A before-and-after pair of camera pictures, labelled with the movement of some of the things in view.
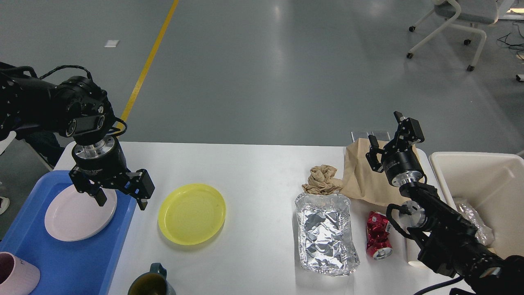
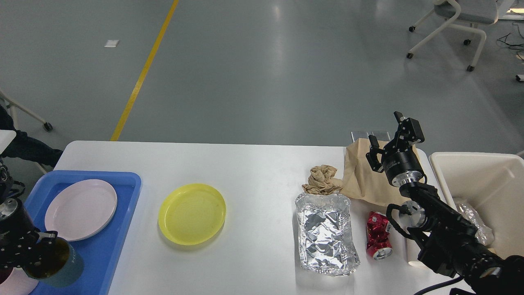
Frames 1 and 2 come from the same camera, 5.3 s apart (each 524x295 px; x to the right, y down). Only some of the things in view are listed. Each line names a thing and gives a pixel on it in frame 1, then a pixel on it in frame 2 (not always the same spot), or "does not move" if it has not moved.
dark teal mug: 153,282 to 61,266
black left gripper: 100,159 to 19,235
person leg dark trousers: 48,144 to 23,147
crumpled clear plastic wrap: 485,233 does not move
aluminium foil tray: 328,241 does not move
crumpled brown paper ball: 320,181 does not move
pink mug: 17,277 does not move
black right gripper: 401,165 does not move
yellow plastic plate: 191,214 does not move
